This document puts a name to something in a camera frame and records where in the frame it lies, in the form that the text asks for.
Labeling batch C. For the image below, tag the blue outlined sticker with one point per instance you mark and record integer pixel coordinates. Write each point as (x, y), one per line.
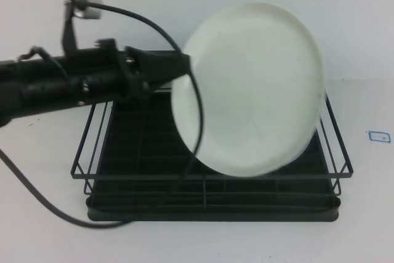
(380, 136)

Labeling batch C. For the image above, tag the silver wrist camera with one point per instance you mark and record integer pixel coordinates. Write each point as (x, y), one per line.
(89, 9)

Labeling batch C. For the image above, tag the white round plate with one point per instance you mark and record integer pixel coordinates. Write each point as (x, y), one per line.
(252, 90)

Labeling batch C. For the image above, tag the black dish drying rack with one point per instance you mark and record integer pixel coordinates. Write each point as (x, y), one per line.
(200, 215)

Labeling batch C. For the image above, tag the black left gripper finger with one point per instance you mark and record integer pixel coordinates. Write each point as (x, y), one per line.
(160, 66)
(160, 83)

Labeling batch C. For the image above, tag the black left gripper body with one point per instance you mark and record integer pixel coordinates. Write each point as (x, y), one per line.
(107, 75)

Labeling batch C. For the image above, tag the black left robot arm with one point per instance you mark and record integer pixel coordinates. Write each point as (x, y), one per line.
(37, 87)

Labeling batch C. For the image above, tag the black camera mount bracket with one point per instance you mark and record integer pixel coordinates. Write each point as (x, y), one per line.
(69, 35)

